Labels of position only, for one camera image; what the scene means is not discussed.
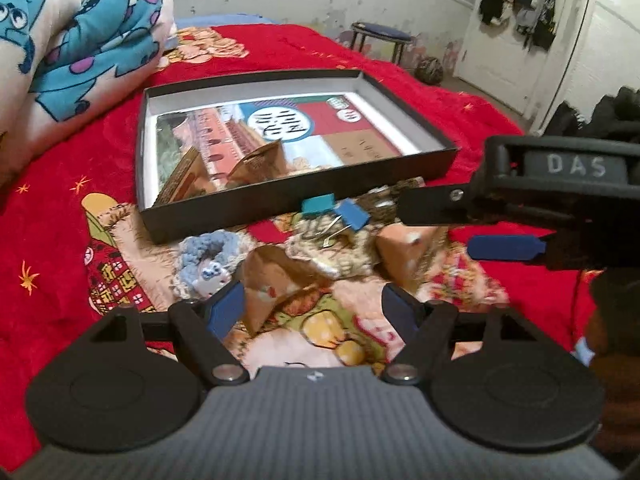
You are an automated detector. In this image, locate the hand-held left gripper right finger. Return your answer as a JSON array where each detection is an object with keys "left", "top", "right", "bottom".
[{"left": 381, "top": 284, "right": 543, "bottom": 387}]

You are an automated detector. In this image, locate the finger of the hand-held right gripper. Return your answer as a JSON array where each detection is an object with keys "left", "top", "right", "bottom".
[
  {"left": 467, "top": 234, "right": 549, "bottom": 264},
  {"left": 397, "top": 183, "right": 482, "bottom": 227}
]

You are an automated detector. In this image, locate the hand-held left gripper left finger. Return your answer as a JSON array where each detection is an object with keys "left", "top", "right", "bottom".
[{"left": 87, "top": 280, "right": 251, "bottom": 387}]

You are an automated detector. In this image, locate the light blue crochet scrunchie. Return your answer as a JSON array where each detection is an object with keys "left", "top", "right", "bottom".
[{"left": 172, "top": 230, "right": 249, "bottom": 302}]

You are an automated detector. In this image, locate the brown crochet scrunchie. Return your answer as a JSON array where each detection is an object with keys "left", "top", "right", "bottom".
[{"left": 358, "top": 177, "right": 432, "bottom": 227}]

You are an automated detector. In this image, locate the brown snack packet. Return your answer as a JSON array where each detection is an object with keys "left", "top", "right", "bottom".
[
  {"left": 375, "top": 222, "right": 451, "bottom": 297},
  {"left": 227, "top": 140, "right": 289, "bottom": 184},
  {"left": 240, "top": 245, "right": 334, "bottom": 337},
  {"left": 152, "top": 147, "right": 221, "bottom": 207}
]

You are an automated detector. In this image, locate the beige crochet scrunchie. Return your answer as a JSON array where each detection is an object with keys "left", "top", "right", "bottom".
[{"left": 285, "top": 220, "right": 376, "bottom": 279}]

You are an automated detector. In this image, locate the shallow black cardboard box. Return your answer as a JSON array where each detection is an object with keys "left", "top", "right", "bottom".
[{"left": 136, "top": 69, "right": 462, "bottom": 245}]

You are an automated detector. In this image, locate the person's right hand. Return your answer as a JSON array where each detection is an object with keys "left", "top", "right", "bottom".
[{"left": 575, "top": 269, "right": 640, "bottom": 461}]

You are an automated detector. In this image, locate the blue binder clip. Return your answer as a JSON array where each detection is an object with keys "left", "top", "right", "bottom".
[{"left": 320, "top": 199, "right": 371, "bottom": 248}]

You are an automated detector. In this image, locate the black bag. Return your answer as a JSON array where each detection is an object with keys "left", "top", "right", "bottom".
[{"left": 542, "top": 85, "right": 640, "bottom": 137}]

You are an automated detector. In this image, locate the teal binder clip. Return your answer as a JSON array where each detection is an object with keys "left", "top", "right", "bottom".
[{"left": 301, "top": 195, "right": 337, "bottom": 219}]

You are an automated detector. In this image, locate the brown patterned ball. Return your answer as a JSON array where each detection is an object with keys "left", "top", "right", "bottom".
[{"left": 416, "top": 56, "right": 445, "bottom": 85}]

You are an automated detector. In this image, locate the colourful printed sheet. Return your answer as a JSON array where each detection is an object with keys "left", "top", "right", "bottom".
[{"left": 156, "top": 91, "right": 403, "bottom": 197}]

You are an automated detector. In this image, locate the white door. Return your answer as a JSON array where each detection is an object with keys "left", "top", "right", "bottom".
[{"left": 457, "top": 0, "right": 601, "bottom": 117}]

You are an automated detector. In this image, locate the round blue-topped stool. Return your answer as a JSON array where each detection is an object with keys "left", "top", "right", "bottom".
[{"left": 350, "top": 21, "right": 414, "bottom": 67}]

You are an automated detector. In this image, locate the red printed bedspread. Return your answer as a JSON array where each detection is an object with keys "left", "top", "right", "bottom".
[{"left": 0, "top": 22, "right": 601, "bottom": 461}]

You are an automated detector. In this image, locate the light blue bed sheet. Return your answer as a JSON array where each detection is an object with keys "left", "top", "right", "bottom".
[{"left": 172, "top": 14, "right": 281, "bottom": 29}]

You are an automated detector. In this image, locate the cartoon printed blanket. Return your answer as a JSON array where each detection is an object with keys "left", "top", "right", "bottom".
[{"left": 0, "top": 0, "right": 176, "bottom": 191}]

